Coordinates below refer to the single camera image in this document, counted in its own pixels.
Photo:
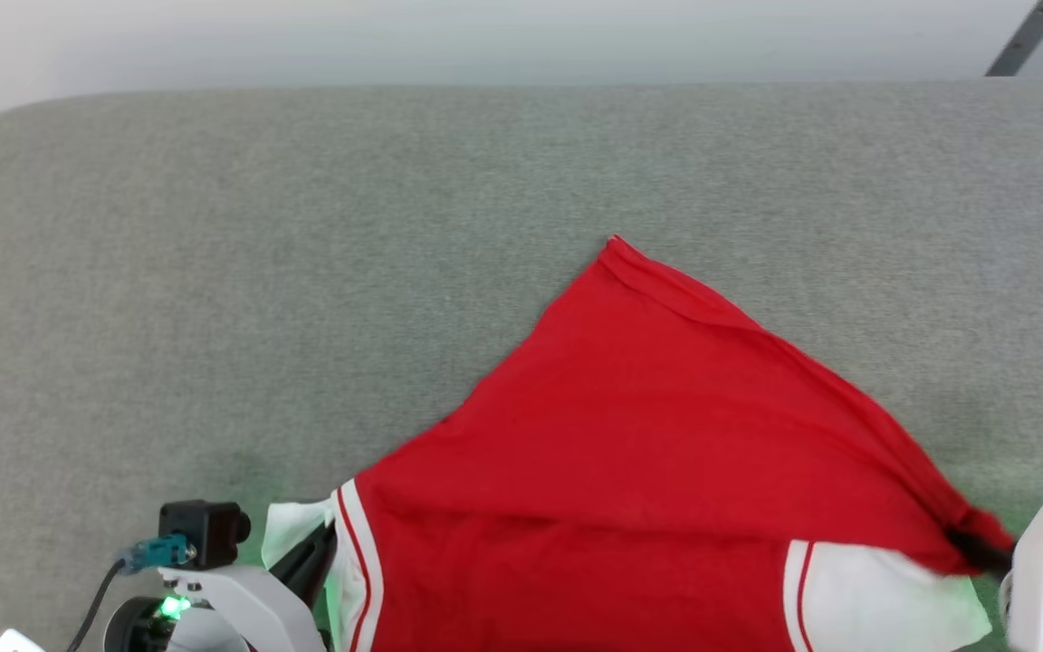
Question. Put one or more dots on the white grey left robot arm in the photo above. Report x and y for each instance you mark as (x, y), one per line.
(137, 629)

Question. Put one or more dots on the dark grey metal bar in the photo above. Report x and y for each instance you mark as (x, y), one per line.
(1026, 38)

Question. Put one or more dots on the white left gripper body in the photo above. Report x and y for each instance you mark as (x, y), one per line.
(250, 607)

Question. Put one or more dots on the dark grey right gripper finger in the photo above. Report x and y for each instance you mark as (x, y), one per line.
(979, 546)

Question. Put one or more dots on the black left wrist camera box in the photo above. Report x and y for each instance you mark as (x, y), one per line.
(203, 532)

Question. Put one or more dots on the red and white basketball jersey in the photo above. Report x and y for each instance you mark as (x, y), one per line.
(648, 453)

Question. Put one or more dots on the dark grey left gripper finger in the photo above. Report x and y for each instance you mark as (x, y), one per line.
(309, 561)

